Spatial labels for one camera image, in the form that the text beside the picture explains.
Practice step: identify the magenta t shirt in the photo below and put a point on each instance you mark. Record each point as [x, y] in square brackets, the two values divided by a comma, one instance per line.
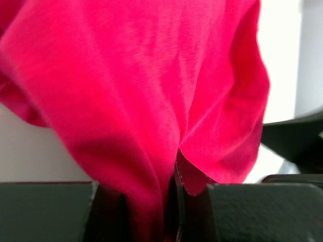
[126, 85]

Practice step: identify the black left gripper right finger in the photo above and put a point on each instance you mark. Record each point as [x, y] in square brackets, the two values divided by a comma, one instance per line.
[189, 215]

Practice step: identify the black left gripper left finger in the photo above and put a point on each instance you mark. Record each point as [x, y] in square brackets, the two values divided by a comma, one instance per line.
[108, 218]

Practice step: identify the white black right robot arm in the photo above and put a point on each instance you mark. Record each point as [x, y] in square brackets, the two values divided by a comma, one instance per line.
[299, 141]

